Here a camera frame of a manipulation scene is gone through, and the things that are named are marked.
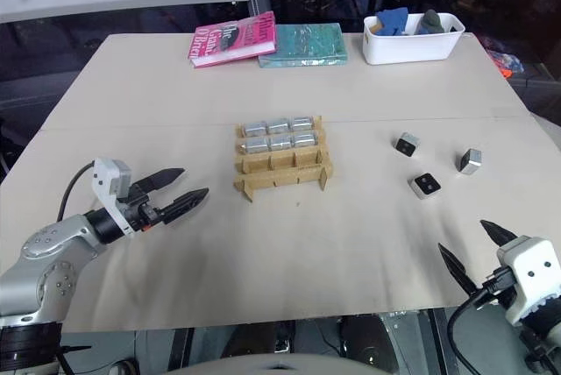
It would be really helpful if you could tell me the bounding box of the cardboard divider tray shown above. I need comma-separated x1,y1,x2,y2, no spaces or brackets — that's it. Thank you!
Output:
231,115,337,204

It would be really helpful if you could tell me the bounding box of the pink paperback book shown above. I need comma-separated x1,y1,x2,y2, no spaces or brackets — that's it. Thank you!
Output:
188,11,279,70

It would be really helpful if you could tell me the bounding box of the white plastic bin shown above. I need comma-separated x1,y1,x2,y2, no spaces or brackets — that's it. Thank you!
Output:
362,11,466,67

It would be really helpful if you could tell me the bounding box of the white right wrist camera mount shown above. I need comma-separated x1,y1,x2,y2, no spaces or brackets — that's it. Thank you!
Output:
496,236,561,327

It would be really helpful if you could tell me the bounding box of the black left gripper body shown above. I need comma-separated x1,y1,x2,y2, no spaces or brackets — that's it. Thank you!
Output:
116,183,167,232

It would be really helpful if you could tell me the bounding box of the pale rounded robot torso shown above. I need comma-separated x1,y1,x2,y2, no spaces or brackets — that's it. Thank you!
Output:
164,351,398,375

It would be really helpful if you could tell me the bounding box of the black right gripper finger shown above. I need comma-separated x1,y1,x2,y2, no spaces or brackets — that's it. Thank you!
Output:
437,242,478,296
479,219,517,248

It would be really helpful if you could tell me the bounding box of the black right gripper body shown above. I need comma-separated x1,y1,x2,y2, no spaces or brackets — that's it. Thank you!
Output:
470,279,510,314

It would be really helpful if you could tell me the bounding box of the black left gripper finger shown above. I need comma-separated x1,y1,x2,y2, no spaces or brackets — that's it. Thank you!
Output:
161,187,210,225
130,167,187,195

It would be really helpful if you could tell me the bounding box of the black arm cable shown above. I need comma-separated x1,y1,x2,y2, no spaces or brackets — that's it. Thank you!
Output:
445,266,512,375
55,161,96,223

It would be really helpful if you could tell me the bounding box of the blue cloth item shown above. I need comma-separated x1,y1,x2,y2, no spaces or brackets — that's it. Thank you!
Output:
375,6,412,38

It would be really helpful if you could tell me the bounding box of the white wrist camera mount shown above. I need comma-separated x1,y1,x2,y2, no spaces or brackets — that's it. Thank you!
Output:
90,157,135,238
496,236,561,327

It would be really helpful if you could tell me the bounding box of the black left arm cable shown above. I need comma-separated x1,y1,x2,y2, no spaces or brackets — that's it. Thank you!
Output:
55,161,96,223

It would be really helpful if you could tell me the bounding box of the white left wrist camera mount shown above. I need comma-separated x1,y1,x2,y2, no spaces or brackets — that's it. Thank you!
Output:
90,157,135,238

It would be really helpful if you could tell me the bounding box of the colourful bag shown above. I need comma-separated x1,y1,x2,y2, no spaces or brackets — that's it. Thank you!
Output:
484,36,526,81

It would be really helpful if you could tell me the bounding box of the teal hardcover book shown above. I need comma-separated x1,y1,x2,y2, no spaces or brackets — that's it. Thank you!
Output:
257,22,350,69

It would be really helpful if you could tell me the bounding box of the grey plush item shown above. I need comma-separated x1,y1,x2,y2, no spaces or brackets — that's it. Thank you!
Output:
419,9,444,36

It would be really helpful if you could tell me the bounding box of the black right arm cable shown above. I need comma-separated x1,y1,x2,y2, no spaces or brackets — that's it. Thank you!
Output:
445,266,512,375

